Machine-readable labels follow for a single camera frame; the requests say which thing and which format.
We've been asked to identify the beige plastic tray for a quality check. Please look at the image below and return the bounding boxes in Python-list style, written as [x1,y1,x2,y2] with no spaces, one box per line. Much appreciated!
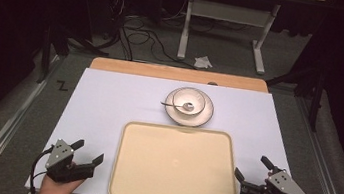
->
[107,117,248,194]

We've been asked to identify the white metal desk frame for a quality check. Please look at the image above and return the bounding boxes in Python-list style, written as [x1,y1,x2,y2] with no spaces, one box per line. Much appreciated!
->
[175,0,281,77]

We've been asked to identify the white table sheet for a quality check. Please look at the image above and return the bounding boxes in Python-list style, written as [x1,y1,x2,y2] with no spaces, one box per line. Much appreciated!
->
[24,62,320,194]

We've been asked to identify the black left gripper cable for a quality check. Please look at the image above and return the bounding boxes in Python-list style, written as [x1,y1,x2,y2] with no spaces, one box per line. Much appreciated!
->
[27,144,54,194]

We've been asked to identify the metal spoon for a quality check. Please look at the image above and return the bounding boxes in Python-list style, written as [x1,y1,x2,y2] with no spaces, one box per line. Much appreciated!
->
[160,98,195,113]

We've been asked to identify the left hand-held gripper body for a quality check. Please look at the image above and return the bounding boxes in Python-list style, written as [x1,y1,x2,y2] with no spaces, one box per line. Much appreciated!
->
[43,136,100,189]

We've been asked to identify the crumpled white paper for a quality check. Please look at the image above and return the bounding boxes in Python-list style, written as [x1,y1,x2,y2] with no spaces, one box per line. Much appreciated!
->
[193,55,214,71]

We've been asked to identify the white plate with dark rim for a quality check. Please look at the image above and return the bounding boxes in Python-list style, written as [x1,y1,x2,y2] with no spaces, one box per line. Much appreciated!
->
[162,83,217,130]

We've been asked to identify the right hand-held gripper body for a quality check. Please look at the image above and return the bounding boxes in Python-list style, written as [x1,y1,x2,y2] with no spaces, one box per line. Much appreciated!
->
[239,164,316,194]

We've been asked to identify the person's left hand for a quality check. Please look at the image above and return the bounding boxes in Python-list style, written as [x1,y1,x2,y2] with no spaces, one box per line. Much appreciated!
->
[38,173,84,194]

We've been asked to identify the black metal stand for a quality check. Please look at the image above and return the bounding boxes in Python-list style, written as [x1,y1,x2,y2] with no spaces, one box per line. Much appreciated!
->
[260,60,328,133]
[35,23,73,88]

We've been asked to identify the black floor cables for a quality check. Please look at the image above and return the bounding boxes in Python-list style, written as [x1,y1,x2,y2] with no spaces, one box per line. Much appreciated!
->
[116,13,204,70]

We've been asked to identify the black computer tower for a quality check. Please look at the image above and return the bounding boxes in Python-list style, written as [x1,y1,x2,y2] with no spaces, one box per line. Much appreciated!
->
[76,0,127,43]

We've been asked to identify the white bowl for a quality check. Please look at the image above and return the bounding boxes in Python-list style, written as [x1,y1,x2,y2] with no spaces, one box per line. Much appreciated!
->
[170,85,209,119]

